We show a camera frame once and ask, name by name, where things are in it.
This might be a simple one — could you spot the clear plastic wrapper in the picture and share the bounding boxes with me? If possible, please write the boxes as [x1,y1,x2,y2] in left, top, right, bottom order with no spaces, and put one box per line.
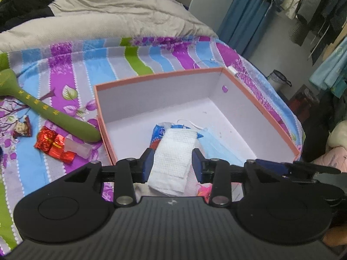
[64,137,92,159]

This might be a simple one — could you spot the grey duvet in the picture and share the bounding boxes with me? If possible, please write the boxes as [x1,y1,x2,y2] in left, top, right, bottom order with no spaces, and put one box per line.
[1,0,216,52]

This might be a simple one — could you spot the blue plastic snack bag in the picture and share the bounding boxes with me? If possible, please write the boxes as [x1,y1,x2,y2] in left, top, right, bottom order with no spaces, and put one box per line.
[149,122,191,151]

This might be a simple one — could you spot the pink bird toy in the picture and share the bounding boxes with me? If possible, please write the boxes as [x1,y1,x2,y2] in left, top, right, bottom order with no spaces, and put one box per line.
[197,183,212,204]

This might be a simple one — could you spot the pink cardboard box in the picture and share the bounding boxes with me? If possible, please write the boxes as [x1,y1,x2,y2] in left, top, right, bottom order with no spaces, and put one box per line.
[94,68,300,163]

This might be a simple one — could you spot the person right hand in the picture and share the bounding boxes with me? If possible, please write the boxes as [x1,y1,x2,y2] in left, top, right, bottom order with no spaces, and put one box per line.
[322,225,347,247]

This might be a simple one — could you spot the striped colourful bed sheet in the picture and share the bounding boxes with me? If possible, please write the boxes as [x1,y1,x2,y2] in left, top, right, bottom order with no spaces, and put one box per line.
[1,36,305,255]

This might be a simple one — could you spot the brown cartoon candy wrapper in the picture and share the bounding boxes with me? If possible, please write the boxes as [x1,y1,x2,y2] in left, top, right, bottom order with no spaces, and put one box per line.
[12,115,32,138]

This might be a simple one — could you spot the black clothes pile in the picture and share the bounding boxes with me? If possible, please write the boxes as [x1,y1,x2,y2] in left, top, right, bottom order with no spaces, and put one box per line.
[1,0,54,32]

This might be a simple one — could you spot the hanging clothes rack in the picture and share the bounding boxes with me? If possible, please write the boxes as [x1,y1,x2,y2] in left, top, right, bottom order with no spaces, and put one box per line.
[264,0,347,98]

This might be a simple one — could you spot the blue face mask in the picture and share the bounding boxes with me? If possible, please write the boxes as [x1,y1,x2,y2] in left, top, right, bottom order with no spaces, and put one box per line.
[176,119,257,167]

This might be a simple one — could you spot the blue curtain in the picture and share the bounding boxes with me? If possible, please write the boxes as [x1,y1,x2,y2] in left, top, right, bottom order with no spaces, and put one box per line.
[217,0,275,58]

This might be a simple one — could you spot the white tissue paper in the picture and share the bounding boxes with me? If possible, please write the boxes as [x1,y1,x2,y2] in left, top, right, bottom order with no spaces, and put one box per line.
[147,128,199,197]

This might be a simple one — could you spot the small trash bin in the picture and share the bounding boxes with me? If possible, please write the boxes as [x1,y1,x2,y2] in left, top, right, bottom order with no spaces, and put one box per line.
[266,69,292,92]

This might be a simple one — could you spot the red foil candy wrapper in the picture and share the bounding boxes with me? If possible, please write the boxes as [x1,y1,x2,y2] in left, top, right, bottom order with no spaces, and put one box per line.
[34,126,76,164]

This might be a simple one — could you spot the green plush massage stick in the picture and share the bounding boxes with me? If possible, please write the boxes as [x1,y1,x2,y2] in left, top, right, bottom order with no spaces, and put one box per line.
[1,69,101,143]

